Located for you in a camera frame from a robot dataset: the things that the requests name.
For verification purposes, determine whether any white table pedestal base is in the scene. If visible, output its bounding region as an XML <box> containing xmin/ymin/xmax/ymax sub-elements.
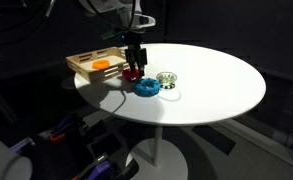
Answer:
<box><xmin>125</xmin><ymin>125</ymin><xmax>189</xmax><ymax>180</ymax></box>

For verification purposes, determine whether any white cylindrical object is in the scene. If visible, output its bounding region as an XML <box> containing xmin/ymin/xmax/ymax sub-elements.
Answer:
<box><xmin>0</xmin><ymin>127</ymin><xmax>34</xmax><ymax>180</ymax></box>

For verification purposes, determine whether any orange textured rubber ring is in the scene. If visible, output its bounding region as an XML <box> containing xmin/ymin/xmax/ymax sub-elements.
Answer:
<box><xmin>91</xmin><ymin>59</ymin><xmax>111</xmax><ymax>70</ymax></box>

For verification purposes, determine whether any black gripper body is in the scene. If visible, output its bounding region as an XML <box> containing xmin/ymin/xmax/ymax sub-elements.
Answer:
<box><xmin>121</xmin><ymin>30</ymin><xmax>146</xmax><ymax>52</ymax></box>

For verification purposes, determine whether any clamp with purple handle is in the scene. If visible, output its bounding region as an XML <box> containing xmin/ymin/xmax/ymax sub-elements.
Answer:
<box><xmin>71</xmin><ymin>152</ymin><xmax>140</xmax><ymax>180</ymax></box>
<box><xmin>8</xmin><ymin>136</ymin><xmax>36</xmax><ymax>155</ymax></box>

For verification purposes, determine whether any blue ring with dark dots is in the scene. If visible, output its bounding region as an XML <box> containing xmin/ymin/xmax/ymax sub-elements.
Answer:
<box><xmin>133</xmin><ymin>77</ymin><xmax>162</xmax><ymax>98</ymax></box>

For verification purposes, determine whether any wooden slatted tray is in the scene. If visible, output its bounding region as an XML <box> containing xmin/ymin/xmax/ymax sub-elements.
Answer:
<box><xmin>65</xmin><ymin>46</ymin><xmax>131</xmax><ymax>85</ymax></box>

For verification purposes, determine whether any red ribbed rubber ring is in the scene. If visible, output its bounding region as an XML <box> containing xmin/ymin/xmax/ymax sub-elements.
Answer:
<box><xmin>121</xmin><ymin>68</ymin><xmax>142</xmax><ymax>82</ymax></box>

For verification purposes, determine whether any clear ring with green beads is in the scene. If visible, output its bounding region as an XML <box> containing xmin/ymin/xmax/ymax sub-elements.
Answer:
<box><xmin>155</xmin><ymin>70</ymin><xmax>179</xmax><ymax>90</ymax></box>

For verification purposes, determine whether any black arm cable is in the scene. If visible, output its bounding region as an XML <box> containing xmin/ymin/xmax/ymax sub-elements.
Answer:
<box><xmin>85</xmin><ymin>0</ymin><xmax>138</xmax><ymax>33</ymax></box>

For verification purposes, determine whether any clamp with orange handle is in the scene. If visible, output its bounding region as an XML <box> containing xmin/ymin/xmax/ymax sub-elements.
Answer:
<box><xmin>38</xmin><ymin>114</ymin><xmax>88</xmax><ymax>144</ymax></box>

